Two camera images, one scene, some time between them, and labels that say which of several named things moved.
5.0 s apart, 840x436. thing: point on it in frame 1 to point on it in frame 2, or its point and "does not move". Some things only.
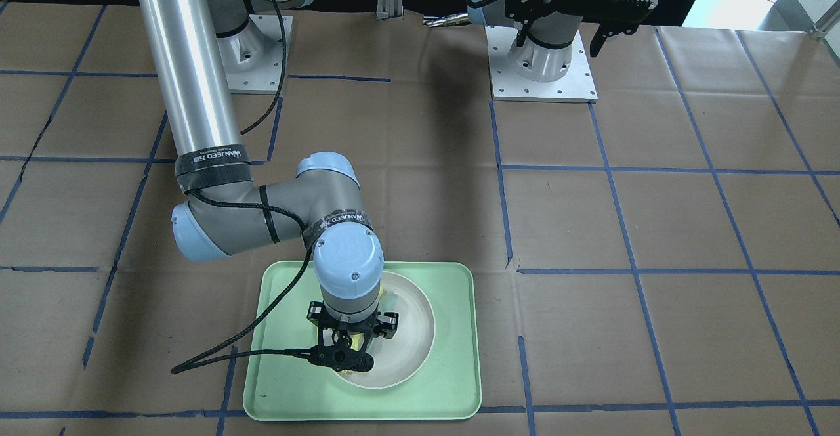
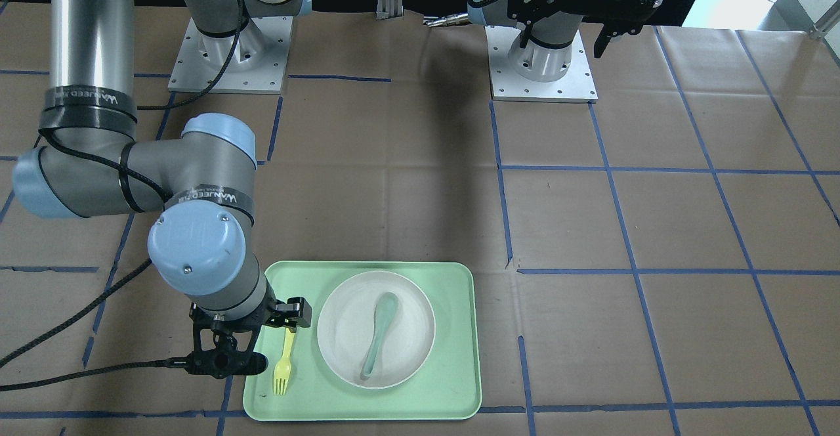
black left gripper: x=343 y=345 to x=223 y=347
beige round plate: x=399 y=358 does not move
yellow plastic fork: x=357 y=339 to x=283 y=368
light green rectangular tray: x=447 y=388 does not move
